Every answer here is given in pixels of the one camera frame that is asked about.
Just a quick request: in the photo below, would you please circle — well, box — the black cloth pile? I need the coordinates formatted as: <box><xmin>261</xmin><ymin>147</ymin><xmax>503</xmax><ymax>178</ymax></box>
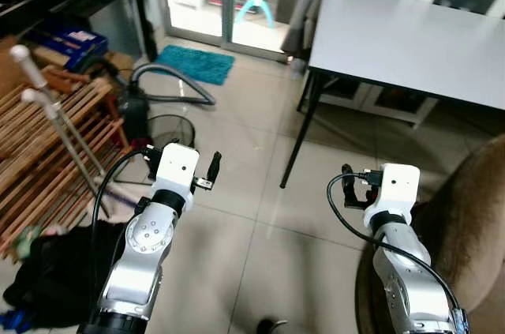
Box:
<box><xmin>3</xmin><ymin>220</ymin><xmax>129</xmax><ymax>328</ymax></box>

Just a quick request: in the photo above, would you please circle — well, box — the wooden slatted rack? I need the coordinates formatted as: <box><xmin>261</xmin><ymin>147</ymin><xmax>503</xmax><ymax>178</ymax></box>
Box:
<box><xmin>0</xmin><ymin>66</ymin><xmax>133</xmax><ymax>262</ymax></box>

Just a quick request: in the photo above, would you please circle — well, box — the black robot foot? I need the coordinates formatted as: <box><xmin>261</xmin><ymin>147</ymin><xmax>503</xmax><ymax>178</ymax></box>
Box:
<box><xmin>256</xmin><ymin>317</ymin><xmax>290</xmax><ymax>334</ymax></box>

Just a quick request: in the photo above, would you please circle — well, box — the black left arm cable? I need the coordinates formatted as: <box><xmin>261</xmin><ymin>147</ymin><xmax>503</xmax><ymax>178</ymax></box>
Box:
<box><xmin>89</xmin><ymin>147</ymin><xmax>152</xmax><ymax>303</ymax></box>

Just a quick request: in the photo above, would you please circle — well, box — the blue box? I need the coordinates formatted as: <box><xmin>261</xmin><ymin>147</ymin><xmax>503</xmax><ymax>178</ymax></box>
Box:
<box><xmin>28</xmin><ymin>22</ymin><xmax>110</xmax><ymax>68</ymax></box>

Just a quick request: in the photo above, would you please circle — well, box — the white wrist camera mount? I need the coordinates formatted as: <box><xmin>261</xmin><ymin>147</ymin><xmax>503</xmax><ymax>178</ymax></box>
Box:
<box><xmin>378</xmin><ymin>163</ymin><xmax>421</xmax><ymax>218</ymax></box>
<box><xmin>155</xmin><ymin>143</ymin><xmax>200</xmax><ymax>197</ymax></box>

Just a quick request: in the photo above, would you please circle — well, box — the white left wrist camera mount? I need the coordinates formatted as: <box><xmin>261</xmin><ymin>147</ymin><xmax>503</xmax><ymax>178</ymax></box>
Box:
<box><xmin>155</xmin><ymin>143</ymin><xmax>200</xmax><ymax>197</ymax></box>

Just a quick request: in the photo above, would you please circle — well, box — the brown sofa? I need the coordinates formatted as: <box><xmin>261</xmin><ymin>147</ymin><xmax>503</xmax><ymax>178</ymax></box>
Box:
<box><xmin>355</xmin><ymin>135</ymin><xmax>505</xmax><ymax>334</ymax></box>

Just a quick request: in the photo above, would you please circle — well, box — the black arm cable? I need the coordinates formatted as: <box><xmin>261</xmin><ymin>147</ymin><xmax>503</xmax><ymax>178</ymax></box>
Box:
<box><xmin>89</xmin><ymin>147</ymin><xmax>152</xmax><ymax>303</ymax></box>
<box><xmin>327</xmin><ymin>172</ymin><xmax>468</xmax><ymax>328</ymax></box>

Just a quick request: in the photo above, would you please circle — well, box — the grey table with black legs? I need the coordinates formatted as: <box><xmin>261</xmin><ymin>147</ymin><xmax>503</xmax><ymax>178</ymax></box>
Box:
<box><xmin>279</xmin><ymin>0</ymin><xmax>505</xmax><ymax>190</ymax></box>

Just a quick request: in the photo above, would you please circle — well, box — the grey curtain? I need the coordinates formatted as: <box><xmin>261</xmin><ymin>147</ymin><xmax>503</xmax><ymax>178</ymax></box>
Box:
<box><xmin>282</xmin><ymin>0</ymin><xmax>340</xmax><ymax>60</ymax></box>

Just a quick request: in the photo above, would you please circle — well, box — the black vacuum cleaner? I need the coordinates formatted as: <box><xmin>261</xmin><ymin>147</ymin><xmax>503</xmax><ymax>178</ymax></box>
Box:
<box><xmin>117</xmin><ymin>85</ymin><xmax>152</xmax><ymax>144</ymax></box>

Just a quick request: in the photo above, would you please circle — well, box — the grey vacuum hose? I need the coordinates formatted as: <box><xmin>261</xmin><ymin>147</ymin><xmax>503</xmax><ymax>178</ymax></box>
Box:
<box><xmin>129</xmin><ymin>62</ymin><xmax>217</xmax><ymax>107</ymax></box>

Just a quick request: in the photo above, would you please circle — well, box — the teal floor mat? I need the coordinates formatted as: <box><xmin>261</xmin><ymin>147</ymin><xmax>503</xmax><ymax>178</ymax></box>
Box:
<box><xmin>155</xmin><ymin>44</ymin><xmax>237</xmax><ymax>87</ymax></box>

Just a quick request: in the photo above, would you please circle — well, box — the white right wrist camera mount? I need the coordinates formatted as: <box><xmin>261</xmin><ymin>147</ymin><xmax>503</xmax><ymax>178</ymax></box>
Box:
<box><xmin>378</xmin><ymin>163</ymin><xmax>421</xmax><ymax>218</ymax></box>

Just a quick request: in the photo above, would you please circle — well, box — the metal pole with white cap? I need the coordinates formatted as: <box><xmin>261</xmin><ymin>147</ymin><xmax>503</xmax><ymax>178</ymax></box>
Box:
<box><xmin>21</xmin><ymin>88</ymin><xmax>111</xmax><ymax>218</ymax></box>
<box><xmin>9</xmin><ymin>44</ymin><xmax>107</xmax><ymax>181</ymax></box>

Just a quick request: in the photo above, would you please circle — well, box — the black wire mesh bin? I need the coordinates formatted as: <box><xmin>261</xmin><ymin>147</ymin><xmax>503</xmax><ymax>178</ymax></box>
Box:
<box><xmin>146</xmin><ymin>114</ymin><xmax>196</xmax><ymax>155</ymax></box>

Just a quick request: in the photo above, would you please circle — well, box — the sliding glass door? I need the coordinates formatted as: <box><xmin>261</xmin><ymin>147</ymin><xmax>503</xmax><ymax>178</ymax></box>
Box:
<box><xmin>161</xmin><ymin>0</ymin><xmax>318</xmax><ymax>56</ymax></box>

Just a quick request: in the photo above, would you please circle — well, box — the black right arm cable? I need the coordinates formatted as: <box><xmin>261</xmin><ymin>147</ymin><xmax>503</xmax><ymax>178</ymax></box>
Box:
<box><xmin>327</xmin><ymin>172</ymin><xmax>468</xmax><ymax>328</ymax></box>

